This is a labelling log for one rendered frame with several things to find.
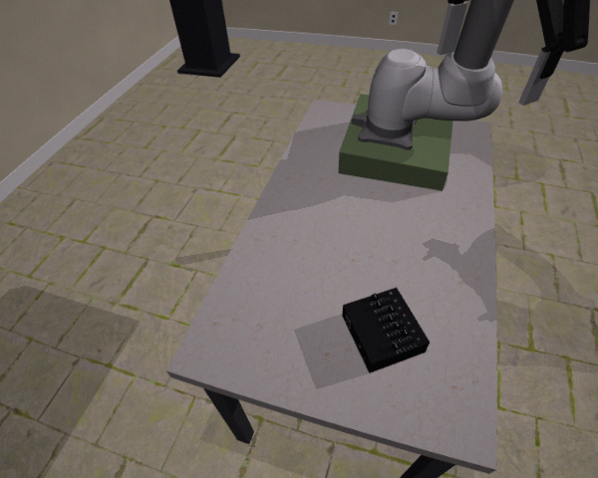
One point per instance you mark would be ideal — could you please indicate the black lighting desk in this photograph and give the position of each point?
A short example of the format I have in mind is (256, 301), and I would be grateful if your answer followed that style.
(383, 340)

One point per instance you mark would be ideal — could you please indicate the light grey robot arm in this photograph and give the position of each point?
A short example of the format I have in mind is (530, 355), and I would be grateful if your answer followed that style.
(463, 87)

